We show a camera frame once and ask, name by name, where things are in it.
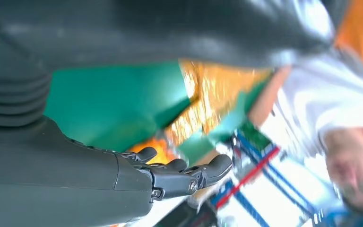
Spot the yellow taped cardboard mat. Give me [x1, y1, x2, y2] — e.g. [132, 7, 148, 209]
[164, 59, 274, 147]

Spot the blue metal rack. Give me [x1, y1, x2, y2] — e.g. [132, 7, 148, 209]
[209, 125, 363, 227]

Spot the person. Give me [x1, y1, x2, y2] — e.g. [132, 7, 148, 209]
[249, 47, 363, 217]

